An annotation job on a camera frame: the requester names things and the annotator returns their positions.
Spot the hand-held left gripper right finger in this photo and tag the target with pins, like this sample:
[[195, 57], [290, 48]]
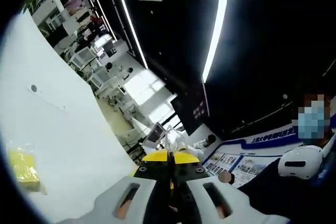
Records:
[[199, 197]]

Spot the long ceiling light strip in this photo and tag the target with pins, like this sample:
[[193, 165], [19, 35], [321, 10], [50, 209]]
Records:
[[131, 22], [216, 24]]

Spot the white screen stand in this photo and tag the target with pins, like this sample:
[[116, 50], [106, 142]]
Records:
[[156, 134]]

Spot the clear plastic bag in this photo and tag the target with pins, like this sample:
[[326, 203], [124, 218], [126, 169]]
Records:
[[173, 138]]

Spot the square yellow silicone block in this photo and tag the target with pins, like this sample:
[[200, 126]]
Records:
[[23, 167]]

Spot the white worn device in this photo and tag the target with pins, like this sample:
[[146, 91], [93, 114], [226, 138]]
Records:
[[302, 157]]

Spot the white cabinet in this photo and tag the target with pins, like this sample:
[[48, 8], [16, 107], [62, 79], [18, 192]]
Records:
[[82, 57]]

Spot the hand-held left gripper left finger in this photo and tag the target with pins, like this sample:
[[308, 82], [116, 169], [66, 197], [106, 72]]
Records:
[[147, 197]]

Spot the black wall screen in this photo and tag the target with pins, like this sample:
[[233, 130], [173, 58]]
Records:
[[189, 108]]

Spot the person in dark clothes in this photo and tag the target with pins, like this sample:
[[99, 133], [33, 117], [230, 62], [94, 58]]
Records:
[[275, 200]]

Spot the blue wall poster board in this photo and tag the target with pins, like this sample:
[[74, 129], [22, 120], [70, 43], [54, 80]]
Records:
[[236, 161]]

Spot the square yellow sponge in wrap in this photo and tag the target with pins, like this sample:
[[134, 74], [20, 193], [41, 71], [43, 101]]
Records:
[[43, 187]]

